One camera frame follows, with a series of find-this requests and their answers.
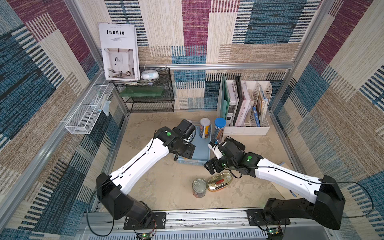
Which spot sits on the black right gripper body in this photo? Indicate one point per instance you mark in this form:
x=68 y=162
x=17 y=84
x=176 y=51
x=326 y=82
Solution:
x=211 y=165

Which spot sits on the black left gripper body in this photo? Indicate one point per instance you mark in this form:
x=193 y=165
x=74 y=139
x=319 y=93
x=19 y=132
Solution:
x=185 y=149

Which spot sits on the oval fish tin can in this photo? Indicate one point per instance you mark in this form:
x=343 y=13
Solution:
x=219 y=181

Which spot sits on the clear-lid colourful can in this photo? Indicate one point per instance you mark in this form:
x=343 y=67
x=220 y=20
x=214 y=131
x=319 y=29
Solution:
x=205 y=128

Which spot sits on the dark label round tin can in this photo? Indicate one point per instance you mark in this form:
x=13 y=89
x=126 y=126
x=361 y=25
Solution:
x=199 y=186

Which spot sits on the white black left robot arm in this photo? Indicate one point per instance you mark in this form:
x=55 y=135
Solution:
x=113 y=189

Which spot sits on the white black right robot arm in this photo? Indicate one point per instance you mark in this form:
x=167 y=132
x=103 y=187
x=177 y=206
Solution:
x=320 y=199

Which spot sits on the light blue plastic basket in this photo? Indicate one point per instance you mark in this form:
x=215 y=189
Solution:
x=202 y=152

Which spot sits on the blue lid pencil canister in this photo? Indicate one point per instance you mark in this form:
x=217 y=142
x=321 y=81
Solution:
x=218 y=130

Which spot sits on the pink book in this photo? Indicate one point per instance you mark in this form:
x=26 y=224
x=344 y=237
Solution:
x=245 y=105

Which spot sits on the blue slim book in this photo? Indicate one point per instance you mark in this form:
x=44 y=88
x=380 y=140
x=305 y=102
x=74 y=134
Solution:
x=256 y=117

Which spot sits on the green folder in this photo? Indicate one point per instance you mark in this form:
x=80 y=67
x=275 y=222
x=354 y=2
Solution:
x=224 y=99

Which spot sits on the white plastic file organizer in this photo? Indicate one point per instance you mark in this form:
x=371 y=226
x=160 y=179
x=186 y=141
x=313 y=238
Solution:
x=249 y=127

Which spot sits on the stack of worn papers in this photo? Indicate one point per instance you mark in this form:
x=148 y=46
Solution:
x=261 y=105

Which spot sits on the dark grey binder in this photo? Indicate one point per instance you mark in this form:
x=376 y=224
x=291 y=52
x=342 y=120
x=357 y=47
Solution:
x=239 y=91

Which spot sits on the green board on shelf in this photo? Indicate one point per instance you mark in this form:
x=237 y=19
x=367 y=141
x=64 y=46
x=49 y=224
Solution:
x=141 y=92

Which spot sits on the white round device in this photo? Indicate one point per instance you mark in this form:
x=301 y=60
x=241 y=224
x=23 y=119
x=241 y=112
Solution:
x=151 y=75

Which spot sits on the Inedia white magazine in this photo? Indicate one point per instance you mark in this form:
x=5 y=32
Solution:
x=120 y=52

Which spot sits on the black wire shelf rack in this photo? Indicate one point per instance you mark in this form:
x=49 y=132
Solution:
x=162 y=104

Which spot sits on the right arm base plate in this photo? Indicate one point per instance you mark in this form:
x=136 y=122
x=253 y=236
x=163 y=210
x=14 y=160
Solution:
x=257 y=217

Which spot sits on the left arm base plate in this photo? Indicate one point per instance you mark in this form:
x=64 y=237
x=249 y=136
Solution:
x=155 y=220

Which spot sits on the aluminium front rail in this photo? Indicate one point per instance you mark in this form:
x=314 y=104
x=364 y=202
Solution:
x=205 y=224

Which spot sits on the white wire wall basket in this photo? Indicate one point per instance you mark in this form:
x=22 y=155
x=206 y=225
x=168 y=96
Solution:
x=87 y=113

